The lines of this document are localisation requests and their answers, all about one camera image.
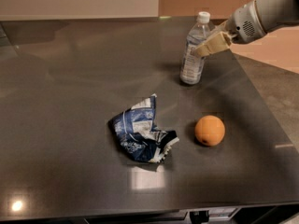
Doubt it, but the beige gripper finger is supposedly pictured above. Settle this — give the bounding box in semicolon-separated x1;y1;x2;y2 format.
192;31;232;57
210;21;228;37

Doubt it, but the clear blue plastic bottle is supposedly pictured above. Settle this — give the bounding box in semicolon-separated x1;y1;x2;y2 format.
180;11;210;85

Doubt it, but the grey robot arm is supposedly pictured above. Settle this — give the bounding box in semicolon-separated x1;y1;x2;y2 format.
193;0;299;57

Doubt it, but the orange fruit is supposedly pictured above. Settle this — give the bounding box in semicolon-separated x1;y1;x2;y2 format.
194;115;225;147

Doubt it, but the crumpled blue white bag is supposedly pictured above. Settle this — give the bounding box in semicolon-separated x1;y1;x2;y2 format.
109;94;179;163

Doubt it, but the black box under table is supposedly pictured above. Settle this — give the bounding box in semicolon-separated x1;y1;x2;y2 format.
190;211;209;224

